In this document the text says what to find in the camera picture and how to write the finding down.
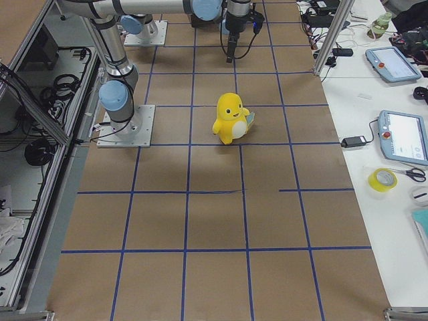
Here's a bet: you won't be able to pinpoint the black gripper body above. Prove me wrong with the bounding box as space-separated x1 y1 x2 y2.
226 31 239 64

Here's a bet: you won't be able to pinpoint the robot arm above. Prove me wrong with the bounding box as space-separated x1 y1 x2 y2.
84 15 138 135
64 1 223 74

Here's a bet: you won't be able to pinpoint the yellow plush toy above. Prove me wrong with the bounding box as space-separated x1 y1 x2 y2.
212 92 255 145

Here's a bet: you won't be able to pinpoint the green drink bottle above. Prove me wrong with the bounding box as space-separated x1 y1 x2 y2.
366 12 392 39

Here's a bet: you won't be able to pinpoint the far teach pendant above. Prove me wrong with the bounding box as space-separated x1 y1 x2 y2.
365 46 422 82

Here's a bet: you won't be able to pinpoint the teach pendant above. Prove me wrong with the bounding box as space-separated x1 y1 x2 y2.
377 110 427 166
365 46 422 82

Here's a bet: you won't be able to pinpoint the black power brick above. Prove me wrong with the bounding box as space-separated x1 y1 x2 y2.
340 136 368 148

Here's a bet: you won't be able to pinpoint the brown paper table mat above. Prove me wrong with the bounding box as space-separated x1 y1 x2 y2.
47 1 388 320

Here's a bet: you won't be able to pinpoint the near teach pendant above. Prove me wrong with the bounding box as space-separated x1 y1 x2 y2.
377 110 427 166

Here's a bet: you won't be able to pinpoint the yellow tape roll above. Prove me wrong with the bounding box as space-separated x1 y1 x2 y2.
368 168 397 193

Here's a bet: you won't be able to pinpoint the black cable bundle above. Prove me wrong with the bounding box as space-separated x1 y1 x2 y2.
299 0 355 68

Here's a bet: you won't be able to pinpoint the aluminium frame post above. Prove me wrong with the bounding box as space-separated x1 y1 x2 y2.
312 0 354 76

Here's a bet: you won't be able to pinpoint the black handled scissors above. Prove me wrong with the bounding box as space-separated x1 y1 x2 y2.
390 167 427 183

